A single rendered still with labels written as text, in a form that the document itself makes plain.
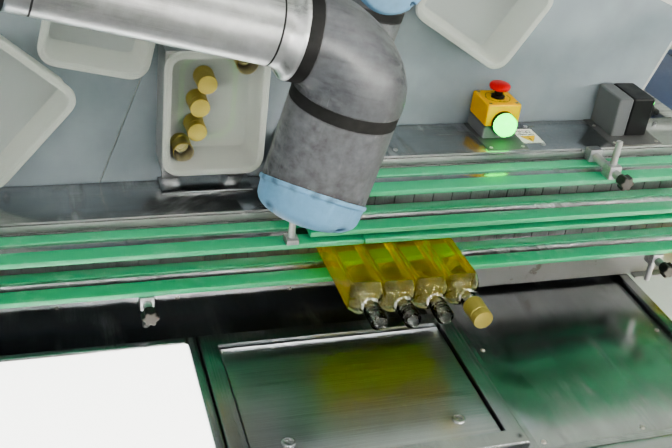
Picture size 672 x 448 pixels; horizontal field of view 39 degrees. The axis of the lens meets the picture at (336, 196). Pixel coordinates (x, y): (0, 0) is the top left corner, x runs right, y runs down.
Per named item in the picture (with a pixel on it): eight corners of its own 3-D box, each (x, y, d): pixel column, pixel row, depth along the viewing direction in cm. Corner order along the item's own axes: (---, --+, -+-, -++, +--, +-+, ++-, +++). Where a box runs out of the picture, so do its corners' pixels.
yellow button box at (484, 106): (465, 121, 184) (481, 139, 178) (472, 86, 180) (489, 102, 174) (497, 121, 186) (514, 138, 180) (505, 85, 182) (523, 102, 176)
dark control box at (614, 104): (588, 118, 192) (610, 137, 185) (598, 82, 188) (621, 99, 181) (623, 117, 195) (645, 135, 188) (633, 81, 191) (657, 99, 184)
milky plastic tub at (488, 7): (478, 56, 179) (498, 75, 171) (392, -4, 167) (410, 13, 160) (538, -20, 174) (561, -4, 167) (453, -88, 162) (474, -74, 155)
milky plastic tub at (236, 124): (154, 153, 167) (162, 177, 160) (157, 33, 156) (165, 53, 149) (251, 150, 172) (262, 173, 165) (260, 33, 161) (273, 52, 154)
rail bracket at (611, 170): (578, 157, 180) (616, 192, 169) (588, 122, 176) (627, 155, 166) (596, 156, 181) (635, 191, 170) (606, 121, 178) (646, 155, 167)
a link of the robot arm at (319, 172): (407, 2, 141) (401, 136, 91) (373, 92, 147) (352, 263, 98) (330, -25, 140) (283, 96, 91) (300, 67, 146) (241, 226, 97)
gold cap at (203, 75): (192, 65, 159) (197, 75, 155) (213, 64, 160) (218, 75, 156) (192, 84, 161) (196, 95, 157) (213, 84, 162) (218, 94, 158)
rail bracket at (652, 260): (616, 258, 197) (653, 296, 186) (625, 230, 194) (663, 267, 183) (633, 257, 198) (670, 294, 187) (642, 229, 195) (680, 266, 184)
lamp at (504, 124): (488, 133, 177) (495, 140, 175) (493, 111, 175) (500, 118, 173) (510, 132, 179) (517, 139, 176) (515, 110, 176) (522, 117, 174)
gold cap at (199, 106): (185, 88, 160) (189, 99, 157) (206, 87, 162) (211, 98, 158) (185, 107, 162) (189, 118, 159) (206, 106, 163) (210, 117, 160)
